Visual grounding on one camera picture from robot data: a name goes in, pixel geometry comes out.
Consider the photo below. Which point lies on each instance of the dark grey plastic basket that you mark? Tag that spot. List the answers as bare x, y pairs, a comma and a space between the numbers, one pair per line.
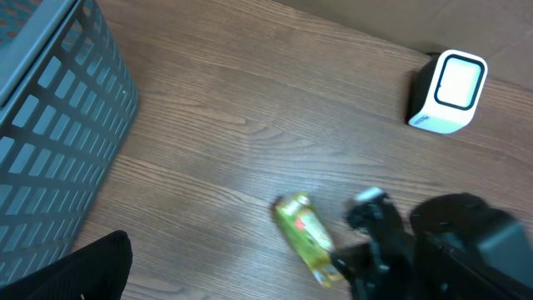
67, 104

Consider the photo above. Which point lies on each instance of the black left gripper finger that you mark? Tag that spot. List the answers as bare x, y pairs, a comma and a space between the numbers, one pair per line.
98, 271

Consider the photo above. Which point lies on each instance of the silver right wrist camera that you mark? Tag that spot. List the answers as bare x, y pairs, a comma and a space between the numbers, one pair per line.
368, 195

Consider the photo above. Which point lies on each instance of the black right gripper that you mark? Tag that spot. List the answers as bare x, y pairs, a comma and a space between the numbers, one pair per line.
382, 267

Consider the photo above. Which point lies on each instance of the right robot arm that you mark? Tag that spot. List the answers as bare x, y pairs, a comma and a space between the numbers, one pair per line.
457, 247

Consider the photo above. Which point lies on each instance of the white barcode scanner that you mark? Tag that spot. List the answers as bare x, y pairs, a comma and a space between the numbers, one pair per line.
447, 91

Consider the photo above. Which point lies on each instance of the green gold snack pouch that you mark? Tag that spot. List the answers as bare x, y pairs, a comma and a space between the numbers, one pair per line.
305, 232

